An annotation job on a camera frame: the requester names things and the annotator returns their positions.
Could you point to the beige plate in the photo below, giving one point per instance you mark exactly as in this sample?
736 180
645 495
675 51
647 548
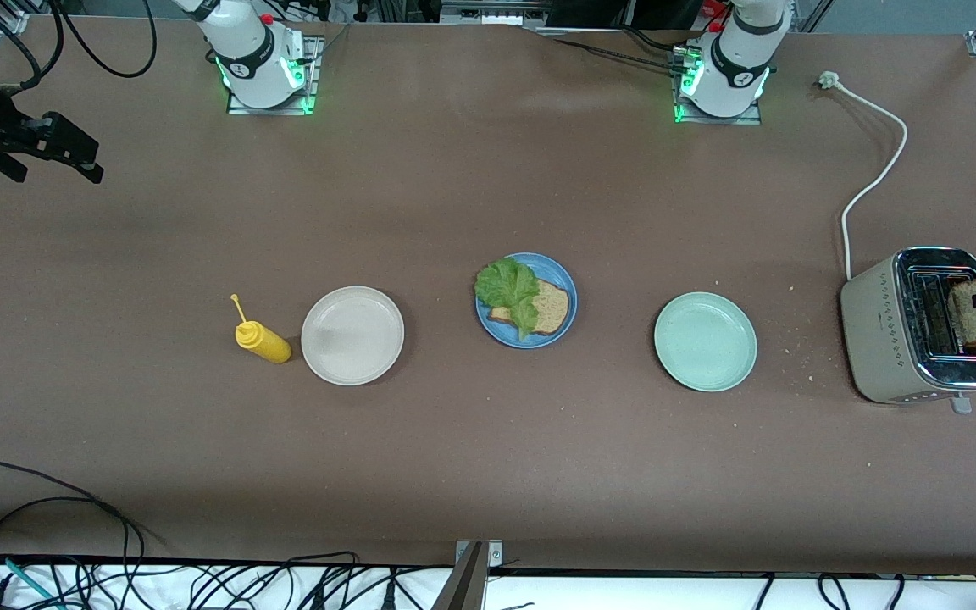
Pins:
352 336

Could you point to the blue plate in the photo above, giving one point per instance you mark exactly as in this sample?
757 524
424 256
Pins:
557 271

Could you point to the yellow mustard squeeze bottle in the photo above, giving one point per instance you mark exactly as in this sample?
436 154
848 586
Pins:
266 343

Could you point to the red package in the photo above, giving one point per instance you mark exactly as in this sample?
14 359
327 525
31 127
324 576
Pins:
712 7

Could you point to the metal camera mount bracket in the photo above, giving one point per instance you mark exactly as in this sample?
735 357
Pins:
467 585

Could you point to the beige and chrome toaster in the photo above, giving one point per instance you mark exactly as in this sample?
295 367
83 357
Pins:
878 339

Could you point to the white board strip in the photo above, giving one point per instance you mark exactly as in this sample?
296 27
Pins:
623 595

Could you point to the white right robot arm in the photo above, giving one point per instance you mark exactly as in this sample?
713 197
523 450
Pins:
242 42

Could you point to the green lettuce leaf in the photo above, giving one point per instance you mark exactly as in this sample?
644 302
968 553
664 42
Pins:
505 284

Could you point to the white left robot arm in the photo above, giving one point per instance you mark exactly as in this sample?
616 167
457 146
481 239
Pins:
738 59

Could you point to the pale green plate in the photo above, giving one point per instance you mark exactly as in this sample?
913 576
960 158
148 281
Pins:
706 341

